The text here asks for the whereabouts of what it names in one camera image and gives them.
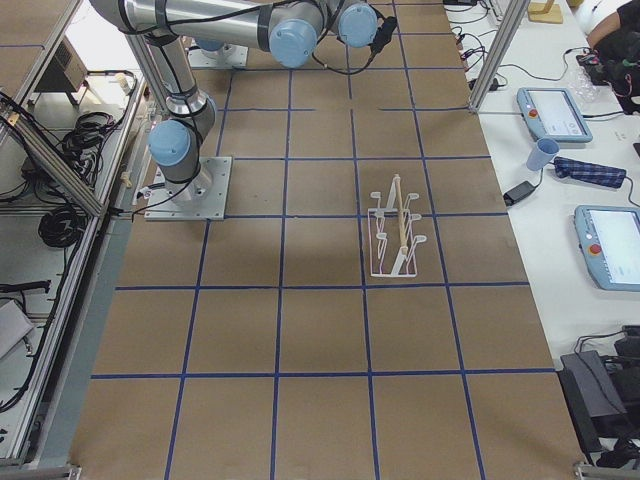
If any blue cup on desk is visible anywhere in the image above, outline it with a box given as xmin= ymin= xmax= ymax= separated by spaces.
xmin=526 ymin=138 xmax=560 ymax=171

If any black power adapter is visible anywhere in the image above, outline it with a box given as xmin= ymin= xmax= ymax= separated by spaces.
xmin=503 ymin=181 xmax=537 ymax=207

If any near teach pendant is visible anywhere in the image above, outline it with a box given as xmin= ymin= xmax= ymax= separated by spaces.
xmin=574 ymin=205 xmax=639 ymax=292

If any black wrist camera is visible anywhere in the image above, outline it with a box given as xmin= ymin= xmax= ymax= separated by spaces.
xmin=370 ymin=16 xmax=398 ymax=55

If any aluminium frame post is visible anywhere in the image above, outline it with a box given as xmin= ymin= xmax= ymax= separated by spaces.
xmin=469 ymin=0 xmax=530 ymax=113

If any teach pendant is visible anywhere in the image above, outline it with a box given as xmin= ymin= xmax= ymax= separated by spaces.
xmin=516 ymin=87 xmax=593 ymax=144
xmin=574 ymin=205 xmax=639 ymax=292

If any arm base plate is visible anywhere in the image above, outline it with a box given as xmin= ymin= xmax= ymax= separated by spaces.
xmin=188 ymin=44 xmax=249 ymax=70
xmin=143 ymin=156 xmax=233 ymax=221

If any person at desk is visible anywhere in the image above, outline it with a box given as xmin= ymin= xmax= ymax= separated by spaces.
xmin=588 ymin=1 xmax=639 ymax=114

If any blue plaid folded umbrella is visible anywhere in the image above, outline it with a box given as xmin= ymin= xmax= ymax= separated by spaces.
xmin=553 ymin=156 xmax=627 ymax=189

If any white wire cup rack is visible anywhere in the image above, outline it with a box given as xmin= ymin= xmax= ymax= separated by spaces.
xmin=367 ymin=174 xmax=427 ymax=278

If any far teach pendant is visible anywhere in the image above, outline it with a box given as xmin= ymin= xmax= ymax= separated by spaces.
xmin=516 ymin=87 xmax=593 ymax=144

